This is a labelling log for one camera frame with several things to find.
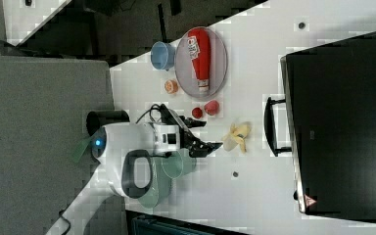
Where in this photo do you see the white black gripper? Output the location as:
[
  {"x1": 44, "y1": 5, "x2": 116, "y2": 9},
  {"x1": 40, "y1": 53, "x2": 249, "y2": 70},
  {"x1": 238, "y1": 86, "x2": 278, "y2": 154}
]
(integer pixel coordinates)
[{"x1": 153, "y1": 104, "x2": 222, "y2": 158}]

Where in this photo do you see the yellow peeled toy banana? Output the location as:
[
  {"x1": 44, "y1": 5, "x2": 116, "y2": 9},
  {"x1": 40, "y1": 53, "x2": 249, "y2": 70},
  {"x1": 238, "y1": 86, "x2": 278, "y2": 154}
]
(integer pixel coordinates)
[{"x1": 222, "y1": 122, "x2": 251, "y2": 154}]

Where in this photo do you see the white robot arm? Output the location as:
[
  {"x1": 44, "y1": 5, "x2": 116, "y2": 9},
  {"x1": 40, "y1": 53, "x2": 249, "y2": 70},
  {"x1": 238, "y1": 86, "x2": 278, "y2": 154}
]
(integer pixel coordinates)
[{"x1": 45, "y1": 104, "x2": 222, "y2": 235}]

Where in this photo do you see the black toaster oven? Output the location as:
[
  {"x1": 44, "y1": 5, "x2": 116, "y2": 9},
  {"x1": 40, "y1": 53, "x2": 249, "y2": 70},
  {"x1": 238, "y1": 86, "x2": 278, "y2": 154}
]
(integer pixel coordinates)
[{"x1": 264, "y1": 31, "x2": 376, "y2": 223}]

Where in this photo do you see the small red strawberry toy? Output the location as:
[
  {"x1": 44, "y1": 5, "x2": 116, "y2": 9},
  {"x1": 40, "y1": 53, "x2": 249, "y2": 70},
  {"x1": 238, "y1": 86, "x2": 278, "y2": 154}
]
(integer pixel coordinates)
[{"x1": 192, "y1": 107, "x2": 203, "y2": 118}]

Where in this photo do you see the green cup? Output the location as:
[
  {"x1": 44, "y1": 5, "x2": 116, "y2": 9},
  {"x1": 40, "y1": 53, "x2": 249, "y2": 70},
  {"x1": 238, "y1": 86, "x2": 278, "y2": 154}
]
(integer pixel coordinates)
[{"x1": 162, "y1": 150, "x2": 197, "y2": 179}]

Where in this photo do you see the large red strawberry toy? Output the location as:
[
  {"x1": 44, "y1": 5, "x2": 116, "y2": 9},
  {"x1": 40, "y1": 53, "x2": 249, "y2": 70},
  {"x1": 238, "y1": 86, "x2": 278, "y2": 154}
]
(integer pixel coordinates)
[{"x1": 204, "y1": 100, "x2": 219, "y2": 116}]

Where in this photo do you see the orange slice toy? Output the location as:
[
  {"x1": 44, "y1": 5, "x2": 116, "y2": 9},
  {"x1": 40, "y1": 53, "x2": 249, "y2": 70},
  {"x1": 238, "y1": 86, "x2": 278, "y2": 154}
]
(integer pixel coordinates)
[{"x1": 164, "y1": 79, "x2": 178, "y2": 94}]

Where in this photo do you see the green colander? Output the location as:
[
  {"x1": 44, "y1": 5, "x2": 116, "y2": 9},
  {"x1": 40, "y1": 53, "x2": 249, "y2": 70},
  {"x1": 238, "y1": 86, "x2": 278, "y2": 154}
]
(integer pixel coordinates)
[{"x1": 138, "y1": 158, "x2": 172, "y2": 209}]

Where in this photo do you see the grey round plate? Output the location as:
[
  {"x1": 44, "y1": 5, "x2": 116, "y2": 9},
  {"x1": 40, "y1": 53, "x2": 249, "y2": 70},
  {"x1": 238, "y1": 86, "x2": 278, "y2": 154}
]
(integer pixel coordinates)
[{"x1": 174, "y1": 26, "x2": 227, "y2": 99}]

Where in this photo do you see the blue cup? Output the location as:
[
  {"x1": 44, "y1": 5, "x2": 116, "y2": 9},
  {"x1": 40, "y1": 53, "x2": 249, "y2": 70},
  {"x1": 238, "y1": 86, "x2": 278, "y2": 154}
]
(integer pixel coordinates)
[{"x1": 151, "y1": 41, "x2": 175, "y2": 71}]

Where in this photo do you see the red ketchup bottle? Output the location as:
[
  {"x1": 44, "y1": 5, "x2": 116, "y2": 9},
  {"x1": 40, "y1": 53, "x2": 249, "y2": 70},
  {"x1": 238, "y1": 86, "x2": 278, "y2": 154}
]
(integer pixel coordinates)
[{"x1": 187, "y1": 27, "x2": 211, "y2": 92}]

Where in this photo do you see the black cable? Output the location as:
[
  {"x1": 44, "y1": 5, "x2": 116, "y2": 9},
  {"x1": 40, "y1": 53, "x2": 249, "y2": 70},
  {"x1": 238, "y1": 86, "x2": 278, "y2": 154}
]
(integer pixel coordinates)
[{"x1": 135, "y1": 103, "x2": 163, "y2": 125}]

